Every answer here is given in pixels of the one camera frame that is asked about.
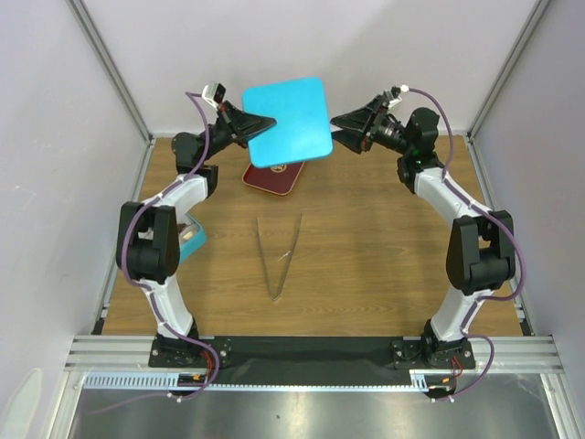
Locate blue tin box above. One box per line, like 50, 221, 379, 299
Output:
177, 213, 207, 264

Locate right aluminium frame post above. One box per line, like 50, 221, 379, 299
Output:
467, 0, 552, 140

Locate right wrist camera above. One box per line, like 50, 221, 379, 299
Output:
385, 85, 410, 108

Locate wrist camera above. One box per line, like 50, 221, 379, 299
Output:
385, 85, 410, 108
201, 81, 226, 109

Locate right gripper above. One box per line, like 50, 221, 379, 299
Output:
331, 95, 414, 156

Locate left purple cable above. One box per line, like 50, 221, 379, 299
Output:
86, 91, 221, 415

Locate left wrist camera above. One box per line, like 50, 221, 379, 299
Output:
201, 81, 226, 109

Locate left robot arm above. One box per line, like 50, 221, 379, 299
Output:
116, 102, 277, 366

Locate metal tongs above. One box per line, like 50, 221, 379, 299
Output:
253, 213, 303, 302

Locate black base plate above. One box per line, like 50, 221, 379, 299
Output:
149, 336, 476, 386

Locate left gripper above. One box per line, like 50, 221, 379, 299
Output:
199, 102, 277, 164

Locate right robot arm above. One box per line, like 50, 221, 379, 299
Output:
331, 89, 516, 368

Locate blue tin lid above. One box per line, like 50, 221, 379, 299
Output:
242, 77, 334, 168

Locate aluminium frame post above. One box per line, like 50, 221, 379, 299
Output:
65, 0, 154, 145
467, 0, 552, 140

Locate grey cable duct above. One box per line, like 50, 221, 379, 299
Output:
82, 370, 454, 394

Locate left aluminium frame post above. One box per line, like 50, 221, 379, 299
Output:
65, 0, 154, 145

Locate red tray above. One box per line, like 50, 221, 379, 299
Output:
242, 163, 304, 197

